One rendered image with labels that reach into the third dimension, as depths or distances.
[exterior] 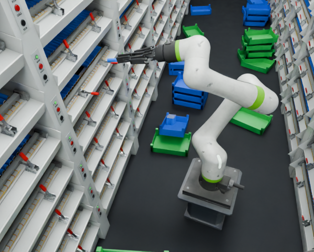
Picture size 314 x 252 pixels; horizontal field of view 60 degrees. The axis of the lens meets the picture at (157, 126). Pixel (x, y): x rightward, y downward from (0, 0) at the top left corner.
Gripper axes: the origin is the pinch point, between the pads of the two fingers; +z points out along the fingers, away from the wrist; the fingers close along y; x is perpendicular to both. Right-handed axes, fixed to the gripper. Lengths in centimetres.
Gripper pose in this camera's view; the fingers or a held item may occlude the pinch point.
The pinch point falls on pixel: (124, 58)
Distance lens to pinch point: 133.2
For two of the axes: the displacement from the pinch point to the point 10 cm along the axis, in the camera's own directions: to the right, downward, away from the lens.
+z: -9.4, 0.3, 3.5
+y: -2.3, 6.9, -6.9
